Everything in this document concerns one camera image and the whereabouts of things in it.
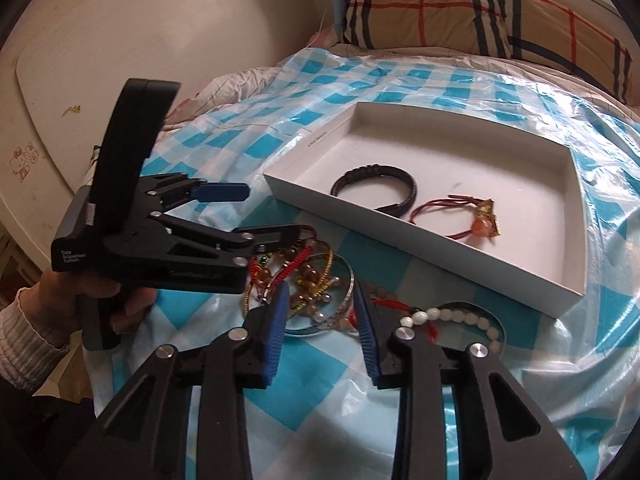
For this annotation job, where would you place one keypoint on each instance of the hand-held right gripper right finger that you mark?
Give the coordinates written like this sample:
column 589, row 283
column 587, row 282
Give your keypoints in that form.
column 367, row 330

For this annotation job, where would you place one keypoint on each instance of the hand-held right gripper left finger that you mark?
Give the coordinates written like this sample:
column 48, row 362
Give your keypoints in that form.
column 274, row 330

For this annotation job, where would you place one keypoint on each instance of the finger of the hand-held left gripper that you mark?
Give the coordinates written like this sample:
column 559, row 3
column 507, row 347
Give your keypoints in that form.
column 220, row 191
column 270, row 234

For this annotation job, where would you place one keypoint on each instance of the silver bangle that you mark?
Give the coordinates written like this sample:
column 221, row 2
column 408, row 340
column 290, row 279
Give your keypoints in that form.
column 348, row 285

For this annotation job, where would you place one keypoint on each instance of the white cardboard box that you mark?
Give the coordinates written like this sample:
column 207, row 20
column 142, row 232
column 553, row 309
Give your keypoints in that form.
column 450, row 160

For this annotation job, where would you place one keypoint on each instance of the person's left hand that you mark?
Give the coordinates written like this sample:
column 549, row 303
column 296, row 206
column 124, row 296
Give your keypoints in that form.
column 60, row 295

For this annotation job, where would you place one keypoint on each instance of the white headboard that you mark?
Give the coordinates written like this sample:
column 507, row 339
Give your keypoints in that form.
column 150, row 35

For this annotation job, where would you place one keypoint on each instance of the blue checked plastic sheet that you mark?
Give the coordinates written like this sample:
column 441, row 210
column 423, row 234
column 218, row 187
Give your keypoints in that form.
column 320, row 80

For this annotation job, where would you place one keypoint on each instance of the pink cloth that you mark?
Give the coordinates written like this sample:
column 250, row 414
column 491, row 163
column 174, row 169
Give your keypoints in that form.
column 325, row 37

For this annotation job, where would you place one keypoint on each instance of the person's dark clothing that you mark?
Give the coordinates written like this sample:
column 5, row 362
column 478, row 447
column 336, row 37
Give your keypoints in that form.
column 30, row 430

